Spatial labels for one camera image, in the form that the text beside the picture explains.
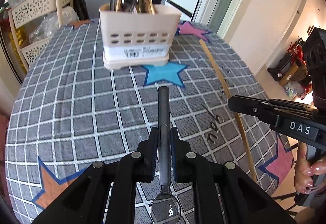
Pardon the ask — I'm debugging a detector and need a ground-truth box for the grey checked star tablecloth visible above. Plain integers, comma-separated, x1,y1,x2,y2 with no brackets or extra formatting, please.
4,18,295,224

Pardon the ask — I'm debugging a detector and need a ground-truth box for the person's right hand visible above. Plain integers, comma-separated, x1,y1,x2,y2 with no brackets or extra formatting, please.
294,142,325,194

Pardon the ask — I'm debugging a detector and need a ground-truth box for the black handled spoon thick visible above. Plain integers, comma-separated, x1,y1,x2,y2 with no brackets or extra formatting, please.
150,86,181,223

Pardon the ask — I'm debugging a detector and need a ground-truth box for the beige perforated storage rack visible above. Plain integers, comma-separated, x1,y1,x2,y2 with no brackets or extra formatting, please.
8,0,73,70

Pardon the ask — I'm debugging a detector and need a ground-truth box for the plain wooden chopstick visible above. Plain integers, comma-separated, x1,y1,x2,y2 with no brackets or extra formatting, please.
198,39,258,183

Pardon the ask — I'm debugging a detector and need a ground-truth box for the beige plastic utensil holder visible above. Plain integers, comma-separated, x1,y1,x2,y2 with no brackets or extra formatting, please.
99,4,181,70

